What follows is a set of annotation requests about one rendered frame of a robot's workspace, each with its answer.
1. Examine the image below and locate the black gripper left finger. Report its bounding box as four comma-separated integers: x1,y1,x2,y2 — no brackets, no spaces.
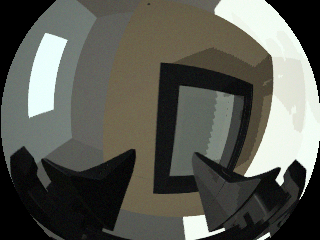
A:
41,149,136,232

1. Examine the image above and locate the tan flat rectangular board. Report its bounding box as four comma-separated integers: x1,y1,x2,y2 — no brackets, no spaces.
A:
103,0,273,217

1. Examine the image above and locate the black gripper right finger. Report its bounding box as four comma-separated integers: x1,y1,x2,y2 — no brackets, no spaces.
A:
191,152,281,233

